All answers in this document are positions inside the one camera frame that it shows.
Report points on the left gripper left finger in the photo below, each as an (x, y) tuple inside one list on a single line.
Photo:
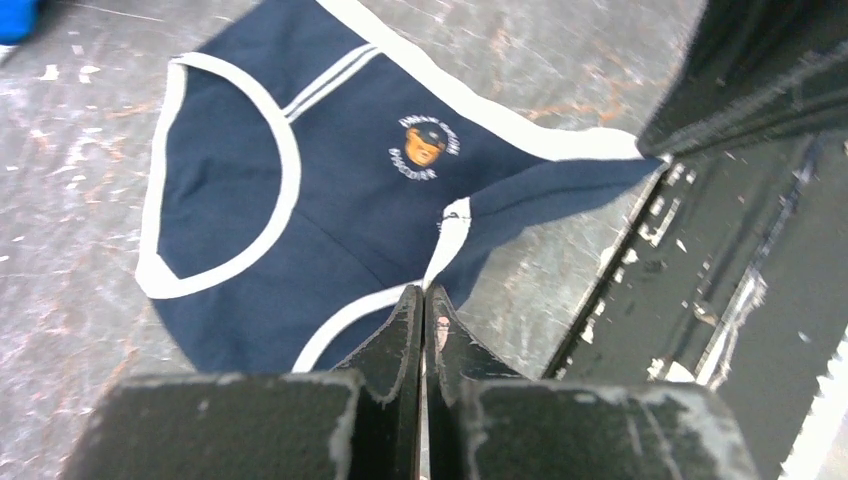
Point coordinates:
[(359, 420)]

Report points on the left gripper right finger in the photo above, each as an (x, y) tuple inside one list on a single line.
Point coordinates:
[(487, 421)]

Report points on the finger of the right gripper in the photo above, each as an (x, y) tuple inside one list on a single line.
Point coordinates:
[(753, 71)]

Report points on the navy blue white-trimmed underwear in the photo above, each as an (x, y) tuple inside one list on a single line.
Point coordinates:
[(309, 164)]

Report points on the royal blue white-striped underwear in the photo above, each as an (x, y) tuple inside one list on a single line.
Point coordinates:
[(18, 20)]

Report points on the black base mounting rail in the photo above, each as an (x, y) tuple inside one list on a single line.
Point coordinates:
[(735, 278)]

